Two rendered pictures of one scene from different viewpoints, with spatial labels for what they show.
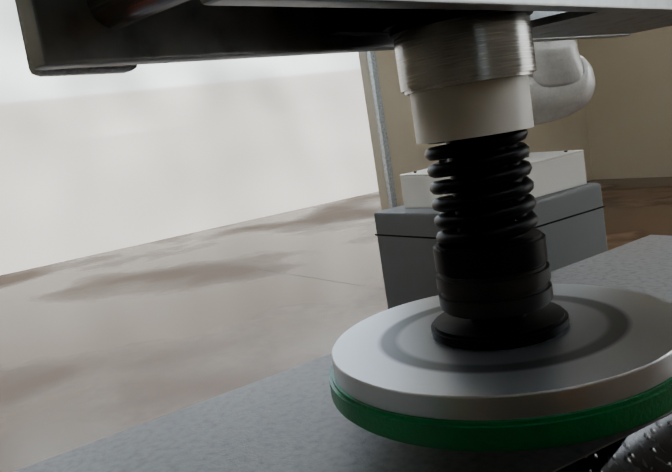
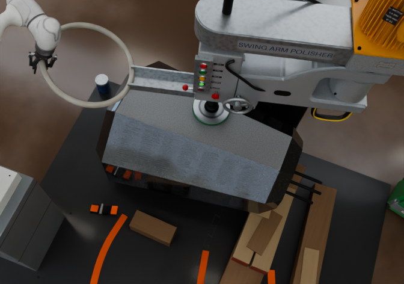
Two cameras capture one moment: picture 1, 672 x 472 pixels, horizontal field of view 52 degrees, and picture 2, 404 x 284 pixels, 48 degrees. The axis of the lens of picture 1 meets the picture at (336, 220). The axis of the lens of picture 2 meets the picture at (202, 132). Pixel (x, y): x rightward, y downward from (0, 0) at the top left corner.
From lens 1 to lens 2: 2.63 m
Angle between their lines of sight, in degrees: 100
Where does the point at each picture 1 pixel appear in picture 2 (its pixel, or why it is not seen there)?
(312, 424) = (219, 130)
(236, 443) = (226, 135)
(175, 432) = (226, 145)
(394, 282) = (11, 245)
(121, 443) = (231, 149)
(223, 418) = (222, 141)
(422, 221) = (15, 214)
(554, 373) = not seen: hidden behind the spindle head
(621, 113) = not seen: outside the picture
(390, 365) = (224, 112)
